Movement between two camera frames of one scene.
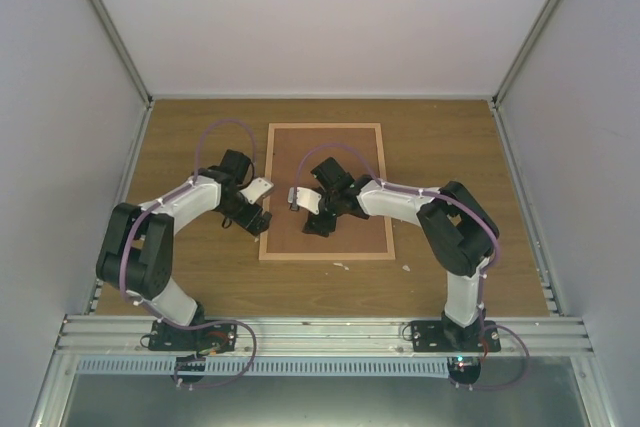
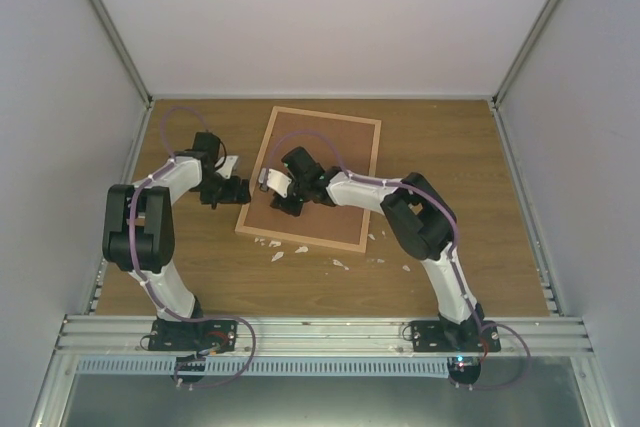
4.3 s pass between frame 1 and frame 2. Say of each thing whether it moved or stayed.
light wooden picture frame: moved
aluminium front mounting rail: stayed
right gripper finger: moved
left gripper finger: moved
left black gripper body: moved
